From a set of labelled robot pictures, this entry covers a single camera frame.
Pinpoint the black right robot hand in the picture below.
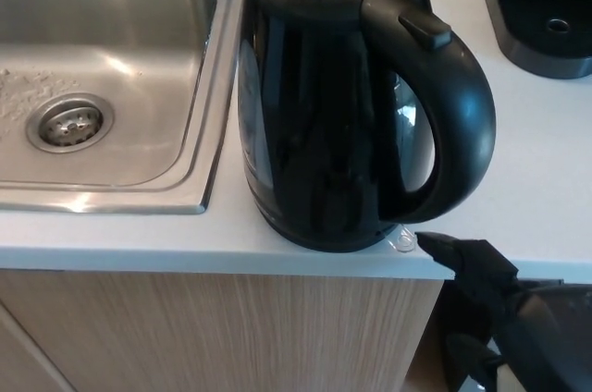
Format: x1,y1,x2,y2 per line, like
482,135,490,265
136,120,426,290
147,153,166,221
415,230,592,392

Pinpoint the black electric kettle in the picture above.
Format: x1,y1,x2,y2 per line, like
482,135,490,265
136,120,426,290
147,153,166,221
236,0,498,255

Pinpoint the wood cabinet door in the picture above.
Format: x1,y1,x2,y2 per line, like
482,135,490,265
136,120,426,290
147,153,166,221
0,301,78,392
0,269,448,392

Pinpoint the stainless steel sink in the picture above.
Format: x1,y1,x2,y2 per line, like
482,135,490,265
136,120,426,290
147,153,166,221
0,0,253,215

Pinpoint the metal sink drain strainer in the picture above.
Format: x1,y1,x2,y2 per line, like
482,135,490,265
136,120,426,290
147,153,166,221
25,93,116,160

